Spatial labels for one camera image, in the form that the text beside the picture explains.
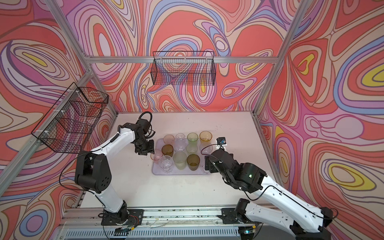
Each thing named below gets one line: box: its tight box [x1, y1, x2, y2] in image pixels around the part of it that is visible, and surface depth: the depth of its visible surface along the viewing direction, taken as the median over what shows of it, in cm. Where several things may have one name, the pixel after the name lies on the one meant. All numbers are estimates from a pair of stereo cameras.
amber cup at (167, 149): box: [161, 144, 174, 157], surface depth 93 cm
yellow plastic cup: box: [199, 130, 213, 145], surface depth 98 cm
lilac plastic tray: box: [152, 138, 214, 175], surface depth 91 cm
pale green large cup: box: [173, 151, 188, 171], surface depth 88 cm
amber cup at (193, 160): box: [187, 153, 200, 171], surface depth 86 cm
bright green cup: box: [186, 132, 199, 147], surface depth 99 cm
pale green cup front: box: [186, 144, 198, 155], surface depth 97 cm
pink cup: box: [154, 149, 163, 164], surface depth 92 cm
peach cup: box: [163, 134, 175, 145], surface depth 98 cm
